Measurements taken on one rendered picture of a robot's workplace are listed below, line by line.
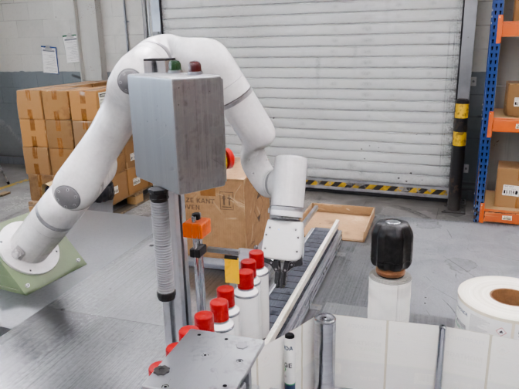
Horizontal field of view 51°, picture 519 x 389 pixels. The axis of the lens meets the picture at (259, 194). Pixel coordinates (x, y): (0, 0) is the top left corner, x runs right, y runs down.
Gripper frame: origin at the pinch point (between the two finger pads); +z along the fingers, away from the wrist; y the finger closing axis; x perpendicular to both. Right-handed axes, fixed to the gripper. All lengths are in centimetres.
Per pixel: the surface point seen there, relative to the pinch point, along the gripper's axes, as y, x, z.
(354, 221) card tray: 6, 80, -17
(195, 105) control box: -2, -55, -32
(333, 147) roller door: -64, 398, -94
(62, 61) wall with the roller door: -397, 397, -185
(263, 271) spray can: 1.3, -20.0, -3.5
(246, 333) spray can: 1.4, -28.3, 8.4
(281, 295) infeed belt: -1.0, 5.9, 4.6
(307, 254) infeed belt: -0.9, 33.3, -5.4
